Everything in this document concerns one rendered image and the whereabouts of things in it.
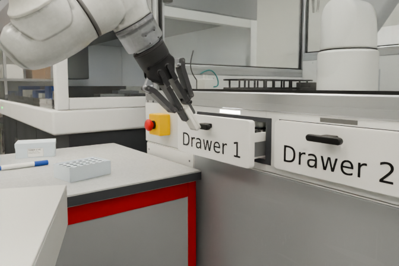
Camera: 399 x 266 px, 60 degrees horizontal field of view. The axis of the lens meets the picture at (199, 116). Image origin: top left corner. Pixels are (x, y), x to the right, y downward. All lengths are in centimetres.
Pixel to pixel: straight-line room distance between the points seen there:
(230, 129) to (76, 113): 88
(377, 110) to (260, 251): 46
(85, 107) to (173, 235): 76
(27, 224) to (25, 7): 37
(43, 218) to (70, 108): 107
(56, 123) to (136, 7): 91
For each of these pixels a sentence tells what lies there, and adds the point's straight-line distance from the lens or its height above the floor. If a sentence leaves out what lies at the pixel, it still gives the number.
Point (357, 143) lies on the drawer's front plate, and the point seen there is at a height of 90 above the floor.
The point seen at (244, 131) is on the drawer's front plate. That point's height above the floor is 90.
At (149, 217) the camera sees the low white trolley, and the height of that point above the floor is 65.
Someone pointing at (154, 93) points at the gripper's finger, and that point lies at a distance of 78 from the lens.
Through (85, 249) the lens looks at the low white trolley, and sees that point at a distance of 93.
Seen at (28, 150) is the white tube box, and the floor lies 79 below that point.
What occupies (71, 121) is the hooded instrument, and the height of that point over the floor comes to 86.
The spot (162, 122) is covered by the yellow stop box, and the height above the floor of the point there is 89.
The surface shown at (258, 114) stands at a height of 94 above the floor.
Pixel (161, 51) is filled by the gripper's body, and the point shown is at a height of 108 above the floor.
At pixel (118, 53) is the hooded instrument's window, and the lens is 166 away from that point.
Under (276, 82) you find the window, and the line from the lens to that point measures 84.
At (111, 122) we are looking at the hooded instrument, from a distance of 162.
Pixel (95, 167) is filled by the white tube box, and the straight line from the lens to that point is 99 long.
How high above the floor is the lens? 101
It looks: 5 degrees down
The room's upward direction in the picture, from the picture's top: straight up
